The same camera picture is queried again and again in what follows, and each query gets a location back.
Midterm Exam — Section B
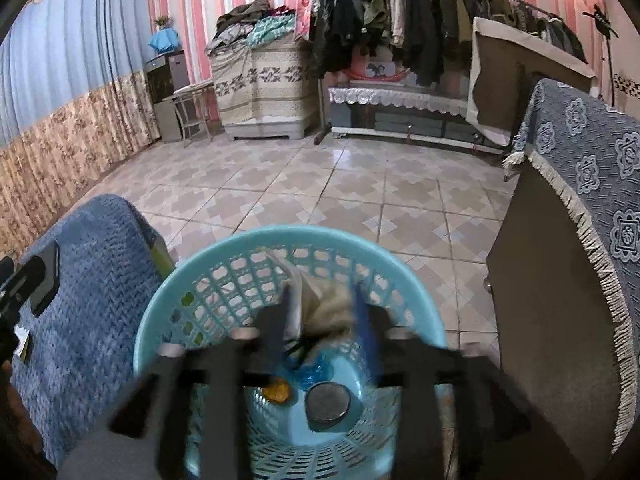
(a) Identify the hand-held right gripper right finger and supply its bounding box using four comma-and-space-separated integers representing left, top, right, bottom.
350, 285, 531, 480

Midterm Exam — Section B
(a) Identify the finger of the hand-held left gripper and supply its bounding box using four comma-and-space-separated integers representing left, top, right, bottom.
0, 256, 46, 307

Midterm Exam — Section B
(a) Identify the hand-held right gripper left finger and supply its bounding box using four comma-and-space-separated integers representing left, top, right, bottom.
107, 285, 301, 480

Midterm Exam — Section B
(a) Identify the beige furry cloth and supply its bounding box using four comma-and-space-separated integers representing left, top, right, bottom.
265, 250, 358, 341

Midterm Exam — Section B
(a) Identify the light blue plastic basket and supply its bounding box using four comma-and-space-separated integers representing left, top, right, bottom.
132, 225, 448, 480

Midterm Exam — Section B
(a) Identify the white paper card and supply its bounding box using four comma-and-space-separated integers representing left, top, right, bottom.
14, 326, 32, 363

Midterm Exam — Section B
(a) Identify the black smartphone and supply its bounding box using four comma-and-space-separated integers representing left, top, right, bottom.
30, 241, 62, 317

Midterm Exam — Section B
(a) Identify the blue plastic wrapper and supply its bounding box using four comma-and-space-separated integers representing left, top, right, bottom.
285, 355, 331, 386

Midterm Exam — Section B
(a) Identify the small orange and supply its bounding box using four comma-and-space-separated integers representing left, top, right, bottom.
263, 379, 293, 403

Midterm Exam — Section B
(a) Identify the blue knitted blanket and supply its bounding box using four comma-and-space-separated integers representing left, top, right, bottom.
10, 194, 173, 466

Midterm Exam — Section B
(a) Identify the round grey tin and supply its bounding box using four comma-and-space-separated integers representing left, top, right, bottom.
305, 381, 352, 431

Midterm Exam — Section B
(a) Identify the yellow green box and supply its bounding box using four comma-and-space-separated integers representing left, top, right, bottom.
150, 234, 177, 281

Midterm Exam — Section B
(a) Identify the dark brown cabinet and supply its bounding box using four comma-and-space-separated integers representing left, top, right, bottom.
486, 157, 621, 466

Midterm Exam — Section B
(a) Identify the blue and floral curtain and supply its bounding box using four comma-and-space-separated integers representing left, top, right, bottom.
0, 0, 161, 256

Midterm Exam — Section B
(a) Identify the metal clothes rack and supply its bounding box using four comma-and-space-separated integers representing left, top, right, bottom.
307, 0, 566, 148

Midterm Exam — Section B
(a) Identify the low glass-front cabinet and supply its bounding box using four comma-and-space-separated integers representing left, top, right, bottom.
327, 87, 506, 153

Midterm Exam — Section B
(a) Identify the patterned cloth covered chest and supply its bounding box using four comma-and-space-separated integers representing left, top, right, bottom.
210, 42, 321, 141

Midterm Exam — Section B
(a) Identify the white lace cover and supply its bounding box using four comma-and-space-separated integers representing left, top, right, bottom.
327, 86, 471, 116

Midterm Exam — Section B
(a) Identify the metal stool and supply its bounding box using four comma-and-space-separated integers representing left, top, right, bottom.
172, 82, 216, 148

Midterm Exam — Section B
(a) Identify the dark water dispenser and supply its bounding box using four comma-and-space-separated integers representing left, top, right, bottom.
145, 50, 191, 143

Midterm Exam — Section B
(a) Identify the pink printed cushion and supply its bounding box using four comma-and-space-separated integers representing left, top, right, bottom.
350, 59, 407, 83

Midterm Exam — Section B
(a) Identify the blue patterned fringed cloth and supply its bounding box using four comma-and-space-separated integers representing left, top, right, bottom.
502, 78, 640, 456

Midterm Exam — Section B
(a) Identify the blue wrapped flower pot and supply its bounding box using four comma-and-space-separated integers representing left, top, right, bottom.
149, 17, 182, 53

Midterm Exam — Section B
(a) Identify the pile of folded clothes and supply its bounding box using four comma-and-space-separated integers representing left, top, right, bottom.
206, 0, 308, 53

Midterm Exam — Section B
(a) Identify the pink hanging bag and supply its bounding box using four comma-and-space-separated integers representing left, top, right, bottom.
294, 0, 315, 42

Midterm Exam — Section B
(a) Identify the row of hanging clothes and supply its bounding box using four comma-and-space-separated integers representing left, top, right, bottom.
307, 0, 588, 88

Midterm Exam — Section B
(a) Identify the black tripod stand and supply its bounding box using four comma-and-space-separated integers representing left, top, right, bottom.
582, 4, 621, 101

